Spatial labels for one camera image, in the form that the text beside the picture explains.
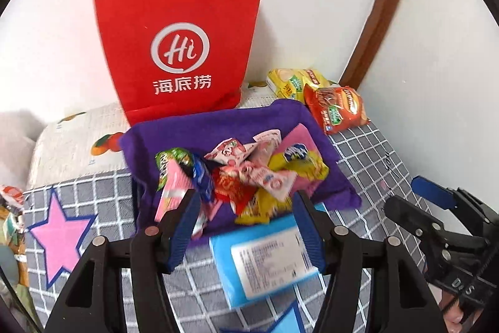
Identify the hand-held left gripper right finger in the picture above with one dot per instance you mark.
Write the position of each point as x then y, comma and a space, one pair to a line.
310, 235

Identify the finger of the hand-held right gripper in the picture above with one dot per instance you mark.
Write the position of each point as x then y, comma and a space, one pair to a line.
413, 220
432, 192

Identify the purple cloth-covered box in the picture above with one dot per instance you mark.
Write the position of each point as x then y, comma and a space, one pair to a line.
156, 138

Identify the grey checked bed sheet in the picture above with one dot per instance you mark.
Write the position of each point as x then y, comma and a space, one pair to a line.
109, 192

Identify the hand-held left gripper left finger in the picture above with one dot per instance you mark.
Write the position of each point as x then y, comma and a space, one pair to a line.
183, 231

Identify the white fruit print sheet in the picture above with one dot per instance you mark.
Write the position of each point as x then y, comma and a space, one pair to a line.
70, 145

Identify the red paper bag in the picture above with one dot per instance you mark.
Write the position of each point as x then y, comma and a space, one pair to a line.
175, 5

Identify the pink and yellow snack packet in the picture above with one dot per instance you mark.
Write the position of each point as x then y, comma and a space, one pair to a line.
300, 157

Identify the blue tissue pack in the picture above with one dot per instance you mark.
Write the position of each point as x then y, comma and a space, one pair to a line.
265, 266

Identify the orange chip bag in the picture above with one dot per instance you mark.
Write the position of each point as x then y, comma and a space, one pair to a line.
339, 106

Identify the brown wooden door frame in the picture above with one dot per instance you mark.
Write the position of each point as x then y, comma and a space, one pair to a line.
382, 5

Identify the pale pink snack packet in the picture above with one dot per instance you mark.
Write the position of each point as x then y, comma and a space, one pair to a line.
269, 140

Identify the yellow chip bag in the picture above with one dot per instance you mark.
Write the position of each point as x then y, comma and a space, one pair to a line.
288, 81

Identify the green snack packet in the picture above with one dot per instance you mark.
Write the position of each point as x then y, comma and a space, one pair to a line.
175, 157

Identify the yellow triangular snack packet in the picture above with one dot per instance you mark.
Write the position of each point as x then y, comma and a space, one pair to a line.
261, 210

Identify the dark blue snack packet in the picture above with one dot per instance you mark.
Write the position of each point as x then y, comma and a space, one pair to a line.
202, 177

